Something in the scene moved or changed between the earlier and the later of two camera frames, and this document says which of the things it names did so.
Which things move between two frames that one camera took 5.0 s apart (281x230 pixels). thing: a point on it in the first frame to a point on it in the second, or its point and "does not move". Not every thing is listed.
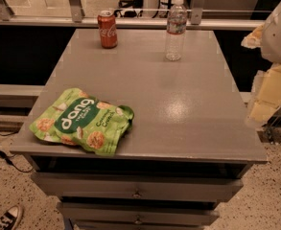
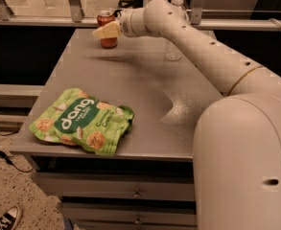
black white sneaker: (10, 219) does not move
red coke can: (106, 21) does not move
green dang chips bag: (79, 118) does not move
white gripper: (279, 35) to (126, 23)
